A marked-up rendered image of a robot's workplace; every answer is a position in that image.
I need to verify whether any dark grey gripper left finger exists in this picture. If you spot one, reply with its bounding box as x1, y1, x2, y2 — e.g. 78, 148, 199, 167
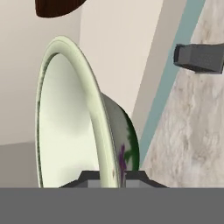
59, 171, 102, 189

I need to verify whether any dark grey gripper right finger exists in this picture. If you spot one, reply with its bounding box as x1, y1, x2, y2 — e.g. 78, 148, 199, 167
125, 170, 168, 189

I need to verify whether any pale green patterned bowl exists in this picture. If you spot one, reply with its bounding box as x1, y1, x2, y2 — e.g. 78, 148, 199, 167
35, 35, 141, 189

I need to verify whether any dark brown bowl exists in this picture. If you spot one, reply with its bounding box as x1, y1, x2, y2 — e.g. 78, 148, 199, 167
34, 0, 86, 18

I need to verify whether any marbled cupboard door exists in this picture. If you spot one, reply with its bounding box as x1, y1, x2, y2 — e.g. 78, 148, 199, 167
140, 0, 224, 189

